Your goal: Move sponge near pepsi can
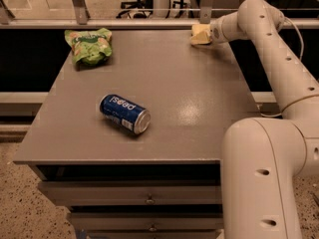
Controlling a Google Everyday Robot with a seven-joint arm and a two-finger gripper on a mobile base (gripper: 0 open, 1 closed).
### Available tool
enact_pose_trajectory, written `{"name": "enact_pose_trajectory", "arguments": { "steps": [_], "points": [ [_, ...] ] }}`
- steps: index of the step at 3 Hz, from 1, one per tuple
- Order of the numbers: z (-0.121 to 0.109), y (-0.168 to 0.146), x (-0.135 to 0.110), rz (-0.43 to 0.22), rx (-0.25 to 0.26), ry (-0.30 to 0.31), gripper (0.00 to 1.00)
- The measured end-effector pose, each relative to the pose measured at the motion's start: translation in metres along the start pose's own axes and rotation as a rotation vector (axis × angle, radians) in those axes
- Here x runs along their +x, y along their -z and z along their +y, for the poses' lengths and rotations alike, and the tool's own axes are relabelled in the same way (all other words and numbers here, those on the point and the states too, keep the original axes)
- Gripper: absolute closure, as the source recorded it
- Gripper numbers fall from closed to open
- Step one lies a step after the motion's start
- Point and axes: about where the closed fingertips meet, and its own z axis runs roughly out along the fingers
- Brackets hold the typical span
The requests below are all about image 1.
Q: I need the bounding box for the green chip bag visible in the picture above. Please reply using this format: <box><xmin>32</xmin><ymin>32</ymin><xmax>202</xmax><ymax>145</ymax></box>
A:
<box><xmin>64</xmin><ymin>28</ymin><xmax>113</xmax><ymax>66</ymax></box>

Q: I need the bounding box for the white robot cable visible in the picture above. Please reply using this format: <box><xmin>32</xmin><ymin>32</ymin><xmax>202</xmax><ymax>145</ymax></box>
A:
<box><xmin>283</xmin><ymin>16</ymin><xmax>305</xmax><ymax>62</ymax></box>

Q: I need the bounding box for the blue pepsi can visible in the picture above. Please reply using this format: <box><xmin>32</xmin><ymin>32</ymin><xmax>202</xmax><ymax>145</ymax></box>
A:
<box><xmin>100</xmin><ymin>94</ymin><xmax>151</xmax><ymax>134</ymax></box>

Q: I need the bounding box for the metal window rail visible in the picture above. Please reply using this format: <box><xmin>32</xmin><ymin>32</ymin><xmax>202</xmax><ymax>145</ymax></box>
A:
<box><xmin>0</xmin><ymin>17</ymin><xmax>319</xmax><ymax>31</ymax></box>

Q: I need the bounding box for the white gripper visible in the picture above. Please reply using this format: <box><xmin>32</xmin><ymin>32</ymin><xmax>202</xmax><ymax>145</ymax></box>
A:
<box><xmin>210</xmin><ymin>20</ymin><xmax>223</xmax><ymax>44</ymax></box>

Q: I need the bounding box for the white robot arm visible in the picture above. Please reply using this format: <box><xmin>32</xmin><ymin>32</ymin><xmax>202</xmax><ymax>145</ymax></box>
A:
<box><xmin>211</xmin><ymin>0</ymin><xmax>319</xmax><ymax>239</ymax></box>

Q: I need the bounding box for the yellow sponge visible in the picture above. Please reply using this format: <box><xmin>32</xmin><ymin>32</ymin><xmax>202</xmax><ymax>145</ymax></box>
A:
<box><xmin>190</xmin><ymin>24</ymin><xmax>211</xmax><ymax>45</ymax></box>

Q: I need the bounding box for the black office chair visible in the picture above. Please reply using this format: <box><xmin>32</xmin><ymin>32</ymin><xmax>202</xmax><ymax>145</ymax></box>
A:
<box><xmin>114</xmin><ymin>0</ymin><xmax>155</xmax><ymax>20</ymax></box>

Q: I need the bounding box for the grey drawer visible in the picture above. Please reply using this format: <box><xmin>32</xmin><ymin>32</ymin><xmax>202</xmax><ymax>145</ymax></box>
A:
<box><xmin>38</xmin><ymin>180</ymin><xmax>221</xmax><ymax>206</ymax></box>
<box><xmin>67</xmin><ymin>213</ymin><xmax>223</xmax><ymax>232</ymax></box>

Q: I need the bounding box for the grey drawer cabinet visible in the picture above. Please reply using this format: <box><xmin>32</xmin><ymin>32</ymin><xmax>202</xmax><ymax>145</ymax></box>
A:
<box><xmin>14</xmin><ymin>30</ymin><xmax>258</xmax><ymax>239</ymax></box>

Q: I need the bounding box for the top grey drawer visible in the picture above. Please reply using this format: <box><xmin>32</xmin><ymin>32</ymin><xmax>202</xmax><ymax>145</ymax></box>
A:
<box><xmin>38</xmin><ymin>180</ymin><xmax>221</xmax><ymax>206</ymax></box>

